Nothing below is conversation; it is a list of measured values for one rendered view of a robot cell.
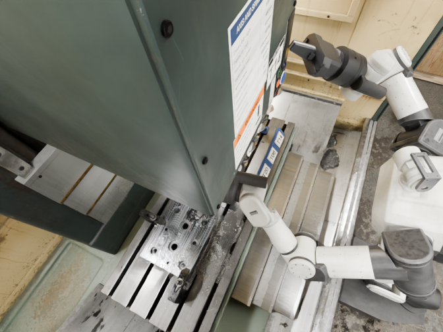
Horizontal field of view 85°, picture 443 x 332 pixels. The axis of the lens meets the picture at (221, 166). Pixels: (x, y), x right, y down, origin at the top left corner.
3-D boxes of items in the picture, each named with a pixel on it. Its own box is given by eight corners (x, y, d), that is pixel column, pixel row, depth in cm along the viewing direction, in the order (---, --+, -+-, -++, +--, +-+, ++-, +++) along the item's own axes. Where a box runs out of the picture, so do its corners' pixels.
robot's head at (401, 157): (416, 162, 73) (420, 143, 67) (433, 190, 66) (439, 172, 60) (391, 167, 75) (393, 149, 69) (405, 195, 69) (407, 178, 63)
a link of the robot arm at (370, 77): (353, 43, 63) (380, 57, 68) (322, 76, 71) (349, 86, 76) (370, 71, 57) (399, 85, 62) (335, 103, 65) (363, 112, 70)
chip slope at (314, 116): (329, 128, 171) (343, 103, 148) (300, 217, 142) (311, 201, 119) (217, 97, 195) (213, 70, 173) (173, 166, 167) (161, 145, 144)
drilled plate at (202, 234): (218, 219, 113) (217, 216, 109) (188, 282, 101) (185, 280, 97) (176, 201, 119) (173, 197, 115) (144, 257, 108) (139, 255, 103)
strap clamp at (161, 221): (172, 225, 118) (163, 216, 105) (169, 232, 116) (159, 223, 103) (150, 215, 121) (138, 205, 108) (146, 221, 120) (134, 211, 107)
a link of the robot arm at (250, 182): (231, 189, 82) (265, 197, 79) (222, 208, 73) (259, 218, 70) (235, 160, 76) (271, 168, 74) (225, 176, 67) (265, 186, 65)
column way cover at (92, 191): (157, 153, 139) (116, 83, 95) (107, 228, 120) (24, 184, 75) (151, 150, 141) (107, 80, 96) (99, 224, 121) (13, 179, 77)
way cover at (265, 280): (333, 174, 153) (341, 162, 139) (288, 327, 117) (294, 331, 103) (287, 159, 162) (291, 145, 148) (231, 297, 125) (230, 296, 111)
